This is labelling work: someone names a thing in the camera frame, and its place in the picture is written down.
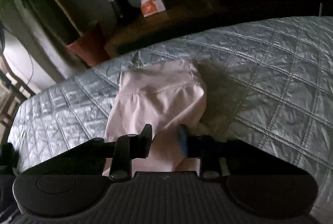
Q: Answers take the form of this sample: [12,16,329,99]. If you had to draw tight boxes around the dark wooden low cabinet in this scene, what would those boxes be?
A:
[104,0,333,56]

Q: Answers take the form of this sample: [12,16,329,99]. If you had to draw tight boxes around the black cylindrical speaker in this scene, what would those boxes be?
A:
[105,0,140,26]

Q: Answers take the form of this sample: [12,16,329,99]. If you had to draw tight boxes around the grey quilted bedspread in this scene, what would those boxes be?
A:
[7,16,333,215]

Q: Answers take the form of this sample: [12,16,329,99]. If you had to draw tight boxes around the orange tissue box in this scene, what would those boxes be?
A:
[139,0,167,18]

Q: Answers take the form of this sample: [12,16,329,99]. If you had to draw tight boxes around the black fan cable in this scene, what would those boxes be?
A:
[25,49,34,85]

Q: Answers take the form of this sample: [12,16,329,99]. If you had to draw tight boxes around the pink garment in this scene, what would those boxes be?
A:
[102,59,209,178]

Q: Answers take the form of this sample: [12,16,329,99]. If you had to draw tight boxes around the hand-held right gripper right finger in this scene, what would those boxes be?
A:
[178,124,284,180]

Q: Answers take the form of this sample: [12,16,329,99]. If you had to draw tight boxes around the wooden chair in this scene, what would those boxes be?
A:
[0,68,35,132]

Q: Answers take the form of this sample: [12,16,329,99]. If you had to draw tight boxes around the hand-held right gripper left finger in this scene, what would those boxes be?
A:
[51,124,154,181]

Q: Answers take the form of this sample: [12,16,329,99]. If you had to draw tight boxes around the red plant pot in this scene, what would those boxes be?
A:
[66,20,110,69]

